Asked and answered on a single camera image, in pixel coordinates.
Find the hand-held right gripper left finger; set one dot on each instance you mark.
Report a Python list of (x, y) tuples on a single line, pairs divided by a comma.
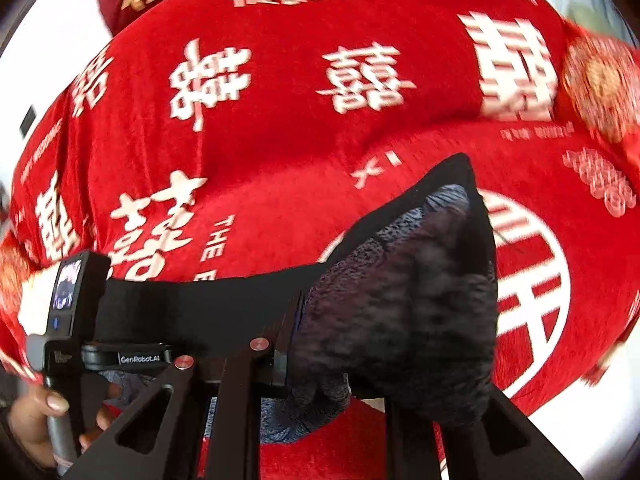
[(240, 410)]

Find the red printed blanket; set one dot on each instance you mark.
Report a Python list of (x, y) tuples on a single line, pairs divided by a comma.
[(280, 120)]

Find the black wall outlet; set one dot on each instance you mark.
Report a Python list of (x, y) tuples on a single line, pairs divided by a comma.
[(29, 121)]

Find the red pillow with gold pattern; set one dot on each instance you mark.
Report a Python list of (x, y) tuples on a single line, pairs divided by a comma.
[(600, 80), (10, 270)]

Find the black and blue floral pants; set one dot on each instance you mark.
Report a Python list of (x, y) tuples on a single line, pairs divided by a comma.
[(400, 300)]

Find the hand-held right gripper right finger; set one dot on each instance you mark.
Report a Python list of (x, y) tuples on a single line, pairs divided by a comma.
[(505, 440)]

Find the person's left hand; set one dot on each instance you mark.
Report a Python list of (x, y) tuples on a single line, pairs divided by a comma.
[(35, 425)]

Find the cream white cloth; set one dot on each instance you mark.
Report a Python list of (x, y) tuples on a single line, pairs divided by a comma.
[(37, 300)]

